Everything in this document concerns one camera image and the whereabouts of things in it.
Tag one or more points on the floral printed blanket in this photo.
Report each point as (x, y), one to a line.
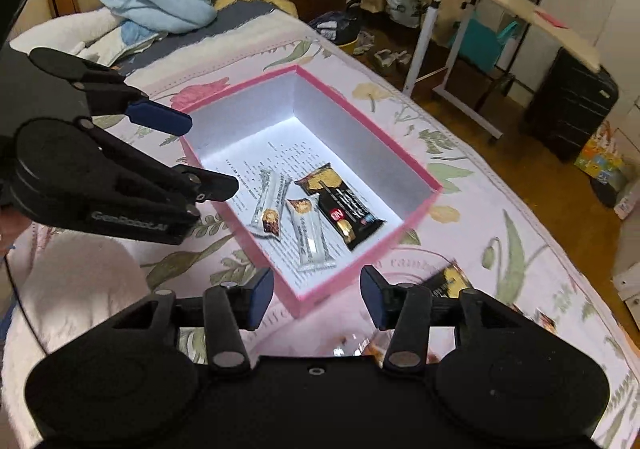
(475, 209)

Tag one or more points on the white snack bar packet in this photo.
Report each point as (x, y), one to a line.
(270, 199)
(307, 239)

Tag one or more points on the printed paper sheet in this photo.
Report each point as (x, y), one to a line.
(300, 159)

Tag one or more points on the white printed shopping bag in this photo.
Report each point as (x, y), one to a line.
(405, 4)

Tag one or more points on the white fluffy blanket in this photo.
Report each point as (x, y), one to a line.
(75, 279)

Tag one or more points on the teal bag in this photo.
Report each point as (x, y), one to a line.
(482, 41)

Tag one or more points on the black suitcase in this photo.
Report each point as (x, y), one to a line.
(570, 104)

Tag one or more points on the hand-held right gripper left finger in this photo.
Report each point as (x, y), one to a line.
(260, 301)

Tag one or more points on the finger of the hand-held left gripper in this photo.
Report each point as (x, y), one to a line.
(215, 186)
(160, 118)

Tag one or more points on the large clear candy bag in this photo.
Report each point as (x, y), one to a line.
(360, 346)

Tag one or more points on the red card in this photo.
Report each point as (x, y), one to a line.
(550, 19)

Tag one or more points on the black bag on floor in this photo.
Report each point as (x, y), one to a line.
(332, 26)

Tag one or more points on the pair of grey slippers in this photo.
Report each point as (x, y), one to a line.
(392, 59)

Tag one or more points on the white frame overbed table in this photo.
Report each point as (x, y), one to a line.
(525, 4)

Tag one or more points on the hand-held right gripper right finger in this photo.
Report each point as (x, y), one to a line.
(372, 296)

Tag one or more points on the grey blue bed sheet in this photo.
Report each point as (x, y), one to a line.
(240, 16)

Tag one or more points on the black gold snack packet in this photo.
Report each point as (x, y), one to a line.
(345, 209)
(450, 279)

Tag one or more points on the colourful printed box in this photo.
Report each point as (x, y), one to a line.
(600, 154)

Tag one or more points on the pink cardboard box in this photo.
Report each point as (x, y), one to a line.
(320, 294)

